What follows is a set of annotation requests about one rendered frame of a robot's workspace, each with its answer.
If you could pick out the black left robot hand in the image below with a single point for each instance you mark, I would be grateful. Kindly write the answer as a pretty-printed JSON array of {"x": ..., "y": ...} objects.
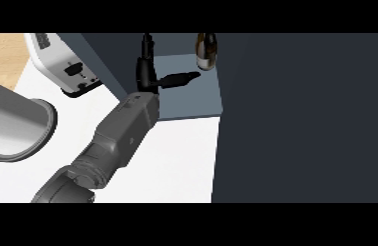
[{"x": 146, "y": 75}]

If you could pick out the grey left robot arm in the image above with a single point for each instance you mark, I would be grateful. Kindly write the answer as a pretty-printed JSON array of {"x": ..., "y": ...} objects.
[{"x": 125, "y": 126}]

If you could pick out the grey open cabinet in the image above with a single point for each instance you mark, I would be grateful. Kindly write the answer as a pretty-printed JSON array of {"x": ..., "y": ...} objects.
[{"x": 189, "y": 96}]

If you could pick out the dark wine bottle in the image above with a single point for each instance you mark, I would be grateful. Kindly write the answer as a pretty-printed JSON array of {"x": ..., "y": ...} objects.
[{"x": 205, "y": 53}]

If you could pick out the dark grey cabinet door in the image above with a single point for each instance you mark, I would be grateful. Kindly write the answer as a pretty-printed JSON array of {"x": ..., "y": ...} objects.
[{"x": 300, "y": 116}]

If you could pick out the white toaster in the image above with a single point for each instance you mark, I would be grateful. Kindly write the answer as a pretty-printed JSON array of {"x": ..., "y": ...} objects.
[{"x": 60, "y": 61}]

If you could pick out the grey round appliance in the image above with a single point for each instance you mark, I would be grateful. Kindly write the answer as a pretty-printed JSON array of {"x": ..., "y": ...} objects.
[{"x": 22, "y": 126}]

